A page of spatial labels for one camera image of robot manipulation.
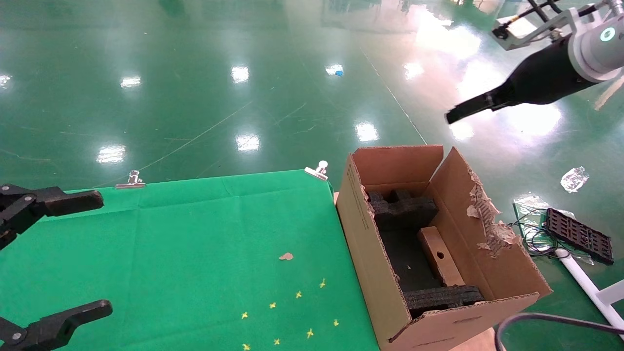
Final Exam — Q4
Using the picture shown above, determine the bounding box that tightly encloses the large open cardboard carton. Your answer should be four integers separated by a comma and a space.
335, 145, 553, 351

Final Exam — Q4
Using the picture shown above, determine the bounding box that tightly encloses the thin black wire bundle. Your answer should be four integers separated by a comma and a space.
507, 210, 568, 258

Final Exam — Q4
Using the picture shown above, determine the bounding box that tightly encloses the white metal stand leg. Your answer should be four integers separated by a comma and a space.
556, 249, 624, 340

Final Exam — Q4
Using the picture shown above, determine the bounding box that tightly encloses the silver binder clip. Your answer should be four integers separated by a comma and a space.
305, 160, 329, 181
116, 170, 146, 189

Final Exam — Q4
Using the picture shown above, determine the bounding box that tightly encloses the grey metal camera bracket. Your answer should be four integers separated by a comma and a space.
517, 4, 593, 42

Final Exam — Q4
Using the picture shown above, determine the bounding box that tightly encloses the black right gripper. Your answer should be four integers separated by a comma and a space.
445, 38, 599, 125

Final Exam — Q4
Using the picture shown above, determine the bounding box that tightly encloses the green tablecloth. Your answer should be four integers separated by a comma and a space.
0, 169, 381, 351

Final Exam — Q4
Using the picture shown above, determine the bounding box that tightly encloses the thick black braided cable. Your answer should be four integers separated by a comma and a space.
527, 0, 561, 14

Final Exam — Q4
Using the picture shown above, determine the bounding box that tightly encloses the small brown cardboard box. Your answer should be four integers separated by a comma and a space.
418, 226, 466, 288

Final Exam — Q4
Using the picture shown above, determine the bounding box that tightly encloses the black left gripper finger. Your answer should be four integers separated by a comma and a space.
0, 299, 113, 351
0, 184, 104, 250

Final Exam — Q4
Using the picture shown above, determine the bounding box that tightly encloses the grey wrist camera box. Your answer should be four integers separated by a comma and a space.
491, 17, 527, 51

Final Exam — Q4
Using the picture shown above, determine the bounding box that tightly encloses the crumpled clear plastic bag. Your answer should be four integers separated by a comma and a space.
560, 166, 589, 193

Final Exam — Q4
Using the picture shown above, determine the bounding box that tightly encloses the thin black cable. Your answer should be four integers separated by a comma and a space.
495, 312, 624, 351

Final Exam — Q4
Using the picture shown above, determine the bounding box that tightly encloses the flat clear plastic bag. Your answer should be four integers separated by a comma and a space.
512, 194, 566, 244

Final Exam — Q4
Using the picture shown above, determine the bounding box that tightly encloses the black plastic grid tray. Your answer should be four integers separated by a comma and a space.
545, 208, 614, 266

